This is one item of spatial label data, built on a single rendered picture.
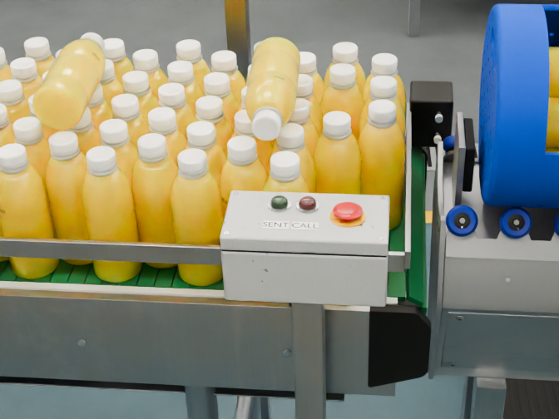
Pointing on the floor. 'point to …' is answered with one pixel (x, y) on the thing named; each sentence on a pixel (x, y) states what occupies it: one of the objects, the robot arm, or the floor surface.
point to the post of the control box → (309, 360)
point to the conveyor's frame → (199, 343)
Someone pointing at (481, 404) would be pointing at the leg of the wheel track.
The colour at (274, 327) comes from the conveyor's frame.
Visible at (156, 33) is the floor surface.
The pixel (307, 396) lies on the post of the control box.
